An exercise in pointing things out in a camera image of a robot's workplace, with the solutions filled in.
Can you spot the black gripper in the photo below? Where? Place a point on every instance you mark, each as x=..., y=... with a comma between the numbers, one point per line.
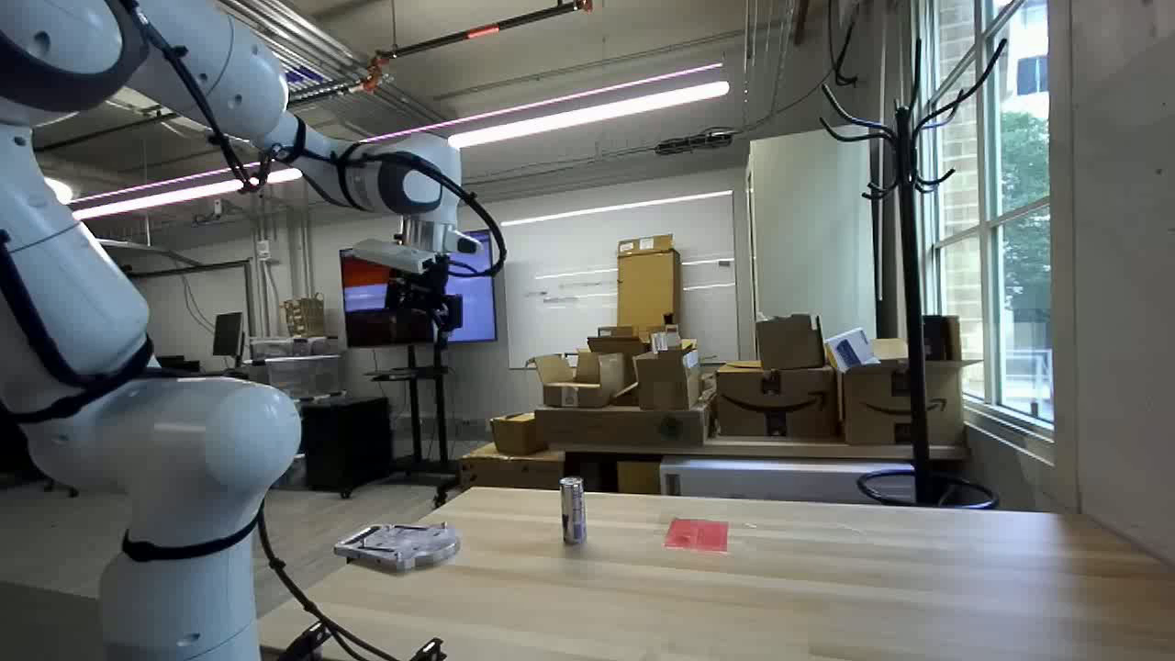
x=424, y=297

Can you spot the slim silver blue drink can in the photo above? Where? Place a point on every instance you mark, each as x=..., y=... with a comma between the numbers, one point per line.
x=574, y=511

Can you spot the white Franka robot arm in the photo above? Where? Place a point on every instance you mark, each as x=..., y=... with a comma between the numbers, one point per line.
x=186, y=452

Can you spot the black low cabinet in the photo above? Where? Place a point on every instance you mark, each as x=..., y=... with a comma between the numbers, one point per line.
x=348, y=444

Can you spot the small open cardboard box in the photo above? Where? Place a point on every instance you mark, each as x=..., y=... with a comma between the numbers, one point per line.
x=519, y=434

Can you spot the white whiteboard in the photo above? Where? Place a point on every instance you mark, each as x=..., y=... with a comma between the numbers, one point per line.
x=565, y=281

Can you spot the open flap cardboard box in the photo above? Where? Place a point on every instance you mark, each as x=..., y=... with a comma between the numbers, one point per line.
x=574, y=368

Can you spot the small labelled cardboard box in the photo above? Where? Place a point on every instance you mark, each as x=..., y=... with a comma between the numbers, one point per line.
x=574, y=393

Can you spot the small desk monitor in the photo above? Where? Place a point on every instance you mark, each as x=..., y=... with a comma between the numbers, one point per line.
x=228, y=335

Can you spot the long flat cardboard box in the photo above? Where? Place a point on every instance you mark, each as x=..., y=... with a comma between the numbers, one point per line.
x=610, y=429

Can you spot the silver metal plate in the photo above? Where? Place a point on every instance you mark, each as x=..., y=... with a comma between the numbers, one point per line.
x=397, y=545

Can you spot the upright square cardboard box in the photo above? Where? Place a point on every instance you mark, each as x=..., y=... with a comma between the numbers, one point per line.
x=666, y=385

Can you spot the long ceiling light strip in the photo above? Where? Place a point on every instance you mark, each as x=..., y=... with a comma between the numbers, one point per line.
x=588, y=113

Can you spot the red flat block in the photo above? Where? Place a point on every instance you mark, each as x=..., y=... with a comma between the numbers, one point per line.
x=699, y=534

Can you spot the black framed wooden table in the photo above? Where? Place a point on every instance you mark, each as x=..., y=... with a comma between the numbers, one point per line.
x=759, y=448

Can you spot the medium plain cardboard box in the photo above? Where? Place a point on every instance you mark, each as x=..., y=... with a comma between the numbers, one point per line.
x=792, y=342

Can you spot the long white box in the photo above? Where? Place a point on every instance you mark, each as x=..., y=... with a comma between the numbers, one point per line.
x=785, y=480

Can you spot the tall white cabinet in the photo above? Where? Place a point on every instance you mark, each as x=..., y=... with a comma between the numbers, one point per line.
x=809, y=233

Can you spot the blue white box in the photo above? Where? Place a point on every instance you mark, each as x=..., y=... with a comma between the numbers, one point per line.
x=855, y=351

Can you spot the wide cardboard box with smile print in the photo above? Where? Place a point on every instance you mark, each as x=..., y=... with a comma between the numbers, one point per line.
x=883, y=407

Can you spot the black coat rack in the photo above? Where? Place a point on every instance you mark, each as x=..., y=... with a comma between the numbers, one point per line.
x=911, y=305

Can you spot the large paned window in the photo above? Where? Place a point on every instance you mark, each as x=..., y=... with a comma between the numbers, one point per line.
x=1022, y=209

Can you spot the large wall display screen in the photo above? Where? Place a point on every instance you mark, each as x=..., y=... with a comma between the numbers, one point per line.
x=478, y=305

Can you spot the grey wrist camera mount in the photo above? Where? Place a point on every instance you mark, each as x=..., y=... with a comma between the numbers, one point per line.
x=390, y=258

